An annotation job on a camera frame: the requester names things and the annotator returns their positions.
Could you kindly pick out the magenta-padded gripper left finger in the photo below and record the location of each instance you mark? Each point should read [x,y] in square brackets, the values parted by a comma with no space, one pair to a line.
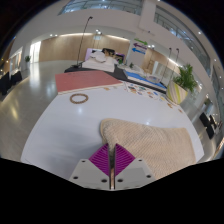
[87,173]

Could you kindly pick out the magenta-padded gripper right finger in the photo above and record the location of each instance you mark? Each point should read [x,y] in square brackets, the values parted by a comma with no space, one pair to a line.
[136,173]

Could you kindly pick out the beige knitted towel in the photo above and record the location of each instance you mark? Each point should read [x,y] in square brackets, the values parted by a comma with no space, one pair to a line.
[156,145]

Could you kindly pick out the colourful sticker sheet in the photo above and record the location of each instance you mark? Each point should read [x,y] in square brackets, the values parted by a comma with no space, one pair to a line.
[143,90]

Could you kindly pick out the black chairs group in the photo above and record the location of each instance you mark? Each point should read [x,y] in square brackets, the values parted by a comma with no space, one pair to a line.
[208,125]

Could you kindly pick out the potted plant in striped pot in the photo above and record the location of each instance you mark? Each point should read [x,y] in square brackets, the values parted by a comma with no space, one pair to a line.
[178,91]

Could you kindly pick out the red rectangular mat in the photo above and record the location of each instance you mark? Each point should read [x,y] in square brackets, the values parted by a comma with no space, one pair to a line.
[85,81]

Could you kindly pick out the blue board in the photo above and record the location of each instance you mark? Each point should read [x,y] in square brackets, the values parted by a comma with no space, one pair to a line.
[143,79]

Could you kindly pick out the white display table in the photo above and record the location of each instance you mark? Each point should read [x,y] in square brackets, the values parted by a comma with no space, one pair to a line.
[100,63]

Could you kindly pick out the purple display screen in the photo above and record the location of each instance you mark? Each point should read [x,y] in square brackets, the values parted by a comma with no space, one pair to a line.
[89,52]

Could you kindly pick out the pillar with arrow signs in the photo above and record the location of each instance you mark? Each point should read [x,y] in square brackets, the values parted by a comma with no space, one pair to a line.
[140,46]

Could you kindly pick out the black floor lamp pole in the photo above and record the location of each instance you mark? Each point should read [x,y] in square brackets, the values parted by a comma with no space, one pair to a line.
[82,40]

